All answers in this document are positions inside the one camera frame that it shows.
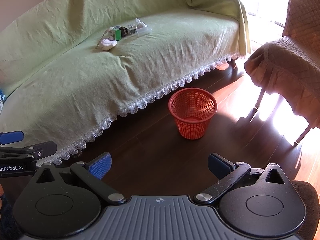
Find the white tissue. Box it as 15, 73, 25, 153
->
134, 18, 148, 29

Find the clear plastic cup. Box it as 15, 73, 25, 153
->
134, 27, 152, 36

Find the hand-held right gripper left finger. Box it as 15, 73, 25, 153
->
36, 152, 127, 205

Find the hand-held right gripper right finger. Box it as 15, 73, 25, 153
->
194, 152, 288, 204

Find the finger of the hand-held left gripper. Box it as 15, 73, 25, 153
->
0, 131, 24, 145
0, 141, 57, 160

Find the window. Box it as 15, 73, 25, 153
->
234, 0, 292, 28

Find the white knitted cloth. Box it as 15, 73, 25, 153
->
99, 38, 117, 51

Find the dark brown fabric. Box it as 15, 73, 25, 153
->
291, 180, 320, 240

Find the green covered sofa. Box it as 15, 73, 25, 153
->
0, 0, 252, 167

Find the red plastic mesh basket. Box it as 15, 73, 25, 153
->
168, 88, 217, 140

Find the quilted covered wooden chair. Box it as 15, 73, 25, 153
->
244, 0, 320, 147

